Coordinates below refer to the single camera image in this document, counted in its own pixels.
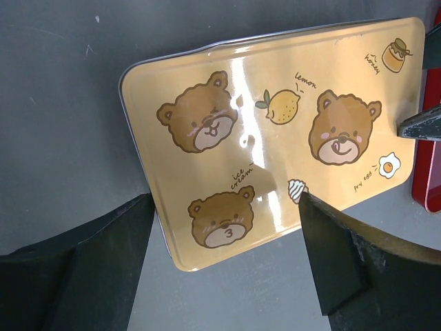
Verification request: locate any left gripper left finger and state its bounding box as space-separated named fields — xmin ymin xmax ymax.
xmin=1 ymin=194 xmax=154 ymax=330

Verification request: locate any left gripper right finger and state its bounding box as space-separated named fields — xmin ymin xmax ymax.
xmin=298 ymin=193 xmax=440 ymax=330

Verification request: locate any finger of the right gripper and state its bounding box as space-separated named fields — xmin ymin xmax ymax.
xmin=422 ymin=24 xmax=441 ymax=70
xmin=397 ymin=105 xmax=441 ymax=141

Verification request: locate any silver tin lid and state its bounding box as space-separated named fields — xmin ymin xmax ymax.
xmin=119 ymin=17 xmax=425 ymax=272

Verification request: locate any red lacquer tray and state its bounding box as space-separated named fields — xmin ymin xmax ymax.
xmin=411 ymin=0 xmax=441 ymax=215

